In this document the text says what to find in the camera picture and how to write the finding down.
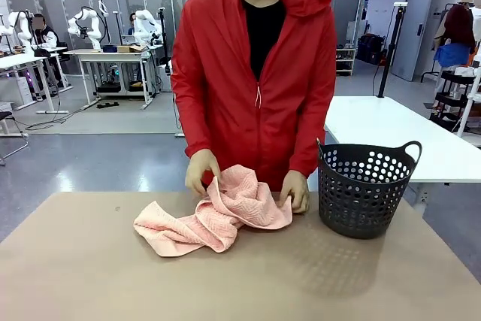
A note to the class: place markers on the person's right forearm red sleeve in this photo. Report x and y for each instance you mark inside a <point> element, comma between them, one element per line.
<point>191,125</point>

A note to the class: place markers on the dark grey perforated laundry basket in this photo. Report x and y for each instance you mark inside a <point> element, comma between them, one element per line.
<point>353,215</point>

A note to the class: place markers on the white desk with cardboard box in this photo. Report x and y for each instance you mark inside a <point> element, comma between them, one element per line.
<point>109,56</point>

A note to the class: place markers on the mannequin with maroon garment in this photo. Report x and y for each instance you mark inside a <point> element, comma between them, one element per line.
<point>458,26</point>

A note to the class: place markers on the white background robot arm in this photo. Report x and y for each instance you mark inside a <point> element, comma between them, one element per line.
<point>92,28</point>
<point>20,29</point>
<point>144,26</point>

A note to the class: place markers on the person's left forearm red sleeve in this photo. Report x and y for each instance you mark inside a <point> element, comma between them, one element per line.
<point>315,137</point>

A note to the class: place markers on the white desk with robots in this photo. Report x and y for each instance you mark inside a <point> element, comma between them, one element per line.
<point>22,59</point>

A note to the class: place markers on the black office chair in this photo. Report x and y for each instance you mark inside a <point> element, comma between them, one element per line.
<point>11,125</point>

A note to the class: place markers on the person's left hand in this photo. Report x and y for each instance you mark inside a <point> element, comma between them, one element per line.
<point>298,189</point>

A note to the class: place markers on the black camera pole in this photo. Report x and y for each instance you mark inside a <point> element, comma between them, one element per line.
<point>164,50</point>

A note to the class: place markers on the large white table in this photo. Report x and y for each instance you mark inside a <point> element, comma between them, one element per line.
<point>376,118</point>

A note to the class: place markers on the person's right hand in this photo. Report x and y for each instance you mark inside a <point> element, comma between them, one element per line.
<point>199,170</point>

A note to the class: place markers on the pink textured towel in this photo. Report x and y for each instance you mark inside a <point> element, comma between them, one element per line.
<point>240,202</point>

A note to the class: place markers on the black rolling cart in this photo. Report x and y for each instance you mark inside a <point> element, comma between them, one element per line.
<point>452,95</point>

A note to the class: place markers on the flat cardboard box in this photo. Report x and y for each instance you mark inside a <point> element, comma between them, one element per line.
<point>129,49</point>

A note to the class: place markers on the person in red hooded jacket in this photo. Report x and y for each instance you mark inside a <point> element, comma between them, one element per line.
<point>218,73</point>

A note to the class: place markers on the blue cloth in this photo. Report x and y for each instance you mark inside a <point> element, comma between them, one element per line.
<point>451,54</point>

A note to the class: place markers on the seated person in dark jacket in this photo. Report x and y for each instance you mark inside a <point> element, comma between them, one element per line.
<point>47,35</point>

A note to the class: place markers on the black bag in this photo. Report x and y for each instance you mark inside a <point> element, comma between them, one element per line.
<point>370,48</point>

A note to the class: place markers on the black tripod stand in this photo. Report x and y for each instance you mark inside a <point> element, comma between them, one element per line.
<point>387,65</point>

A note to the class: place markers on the grey door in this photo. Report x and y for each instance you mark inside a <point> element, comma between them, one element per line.
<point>411,28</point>

